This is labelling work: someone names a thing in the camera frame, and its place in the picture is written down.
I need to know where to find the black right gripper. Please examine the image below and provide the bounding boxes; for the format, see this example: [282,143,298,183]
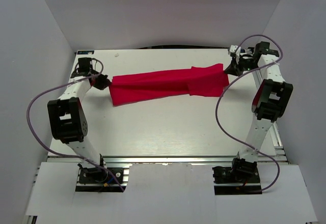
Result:
[224,54,260,77]

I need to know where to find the red t shirt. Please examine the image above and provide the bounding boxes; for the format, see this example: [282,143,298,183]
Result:
[109,64,229,106]

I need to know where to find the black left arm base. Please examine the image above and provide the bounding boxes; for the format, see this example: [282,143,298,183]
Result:
[75,167,129,193]

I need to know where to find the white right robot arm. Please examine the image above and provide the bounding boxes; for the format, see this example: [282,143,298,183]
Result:
[225,41,293,183]

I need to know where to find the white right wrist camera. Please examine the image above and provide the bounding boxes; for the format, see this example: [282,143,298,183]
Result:
[228,45,241,62]

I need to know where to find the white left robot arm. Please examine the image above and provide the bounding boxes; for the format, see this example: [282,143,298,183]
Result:
[47,58,111,183]

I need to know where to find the blue corner sticker left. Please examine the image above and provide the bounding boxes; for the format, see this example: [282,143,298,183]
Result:
[77,50,95,55]

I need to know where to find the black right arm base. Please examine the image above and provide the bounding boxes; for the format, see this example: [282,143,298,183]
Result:
[212,166,262,195]

